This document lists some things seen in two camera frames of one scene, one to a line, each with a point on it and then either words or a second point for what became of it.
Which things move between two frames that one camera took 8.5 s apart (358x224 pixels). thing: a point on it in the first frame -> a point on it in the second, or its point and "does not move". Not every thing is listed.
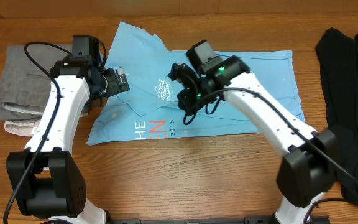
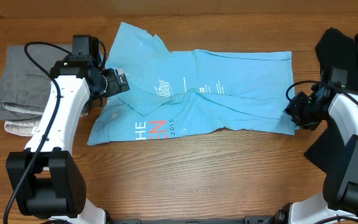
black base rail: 248,219 does not move
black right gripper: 186,103 -> 291,109
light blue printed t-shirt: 148,105 does not move
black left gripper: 114,85 does not move
